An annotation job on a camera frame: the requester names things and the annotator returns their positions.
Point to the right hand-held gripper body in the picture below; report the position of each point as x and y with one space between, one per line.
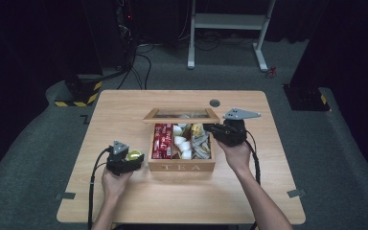
234 132

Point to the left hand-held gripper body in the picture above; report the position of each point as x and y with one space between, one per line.
118 161

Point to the wooden tea box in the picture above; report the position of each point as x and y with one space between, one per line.
181 166

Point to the person's left hand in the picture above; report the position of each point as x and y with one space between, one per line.
115 187

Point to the person's right hand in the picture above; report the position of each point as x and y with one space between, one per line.
239 158

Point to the yellow print sachet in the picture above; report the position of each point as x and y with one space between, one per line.
197 130

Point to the pile of grey sachets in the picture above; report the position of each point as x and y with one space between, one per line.
201 147

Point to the grey table grommet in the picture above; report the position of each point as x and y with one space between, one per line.
214 103

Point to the row of red packets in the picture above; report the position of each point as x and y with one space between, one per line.
163 142

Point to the white capsule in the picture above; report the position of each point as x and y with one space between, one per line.
179 140
187 155
177 130
185 146

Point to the grey tape piece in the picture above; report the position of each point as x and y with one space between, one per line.
65 196
296 193

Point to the small red object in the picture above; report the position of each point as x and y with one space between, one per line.
271 73

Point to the yellow black striped base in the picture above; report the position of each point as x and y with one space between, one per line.
83 92

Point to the dark base with yellow mark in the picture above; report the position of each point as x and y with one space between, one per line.
305 97

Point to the white metal stand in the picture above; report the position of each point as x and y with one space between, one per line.
228 21

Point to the dark equipment rack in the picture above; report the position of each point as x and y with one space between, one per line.
124 32

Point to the dark curtain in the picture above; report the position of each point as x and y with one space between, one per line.
22 64
351 48

